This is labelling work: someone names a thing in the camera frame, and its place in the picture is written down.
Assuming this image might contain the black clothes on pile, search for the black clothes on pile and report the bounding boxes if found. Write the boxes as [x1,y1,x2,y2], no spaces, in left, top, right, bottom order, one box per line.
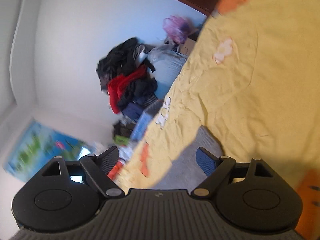
[96,37,157,112]

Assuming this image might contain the purple plastic bag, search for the purple plastic bag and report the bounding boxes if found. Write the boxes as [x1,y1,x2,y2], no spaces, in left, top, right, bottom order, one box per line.
[163,15,193,44]

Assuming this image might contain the lotus print window blind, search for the lotus print window blind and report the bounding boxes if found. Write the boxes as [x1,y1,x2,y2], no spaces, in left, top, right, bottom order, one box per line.
[4,120,92,183]

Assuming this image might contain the navy garment in pile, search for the navy garment in pile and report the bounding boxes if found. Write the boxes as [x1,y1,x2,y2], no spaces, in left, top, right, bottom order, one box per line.
[122,94,158,122]

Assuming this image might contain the red garment on pile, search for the red garment on pile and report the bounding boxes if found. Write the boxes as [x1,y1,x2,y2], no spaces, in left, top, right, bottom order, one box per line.
[107,65,147,114]

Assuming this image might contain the grey and navy knit sweater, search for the grey and navy knit sweater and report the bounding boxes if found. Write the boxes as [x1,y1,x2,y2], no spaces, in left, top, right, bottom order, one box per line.
[151,126,223,192]

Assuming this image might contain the light blue folded towel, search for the light blue folded towel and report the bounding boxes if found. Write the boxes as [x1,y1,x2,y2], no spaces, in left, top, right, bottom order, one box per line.
[130,99,164,141]

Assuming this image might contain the yellow carrot print quilt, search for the yellow carrot print quilt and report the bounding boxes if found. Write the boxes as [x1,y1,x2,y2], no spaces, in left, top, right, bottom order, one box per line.
[116,0,319,239]

